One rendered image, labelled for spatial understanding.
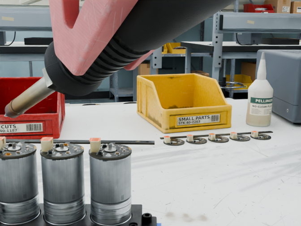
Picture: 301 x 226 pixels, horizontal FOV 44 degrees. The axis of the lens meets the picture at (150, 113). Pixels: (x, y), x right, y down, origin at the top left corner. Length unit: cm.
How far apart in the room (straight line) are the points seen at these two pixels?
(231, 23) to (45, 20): 124
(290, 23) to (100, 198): 278
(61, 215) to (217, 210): 12
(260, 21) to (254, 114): 231
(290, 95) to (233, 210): 29
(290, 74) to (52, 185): 40
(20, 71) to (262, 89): 421
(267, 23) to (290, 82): 231
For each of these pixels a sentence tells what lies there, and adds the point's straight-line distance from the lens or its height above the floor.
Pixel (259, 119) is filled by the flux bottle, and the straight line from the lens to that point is 53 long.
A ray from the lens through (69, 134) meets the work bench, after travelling 48.
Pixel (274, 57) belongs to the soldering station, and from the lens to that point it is 60.
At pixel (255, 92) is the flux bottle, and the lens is 52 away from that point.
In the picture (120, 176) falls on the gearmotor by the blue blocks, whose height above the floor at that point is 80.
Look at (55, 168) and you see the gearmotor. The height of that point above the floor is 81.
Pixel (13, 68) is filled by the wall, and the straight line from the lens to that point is 462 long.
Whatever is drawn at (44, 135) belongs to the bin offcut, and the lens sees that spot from 46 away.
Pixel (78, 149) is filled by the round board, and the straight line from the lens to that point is 22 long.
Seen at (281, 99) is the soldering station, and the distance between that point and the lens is 57.
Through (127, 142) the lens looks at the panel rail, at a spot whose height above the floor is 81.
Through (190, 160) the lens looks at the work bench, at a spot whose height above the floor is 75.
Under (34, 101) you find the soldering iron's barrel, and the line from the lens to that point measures 18.
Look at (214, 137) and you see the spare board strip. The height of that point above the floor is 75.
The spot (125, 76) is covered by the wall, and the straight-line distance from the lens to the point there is 469.
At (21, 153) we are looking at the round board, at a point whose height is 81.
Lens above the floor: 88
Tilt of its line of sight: 13 degrees down
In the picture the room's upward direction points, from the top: 1 degrees clockwise
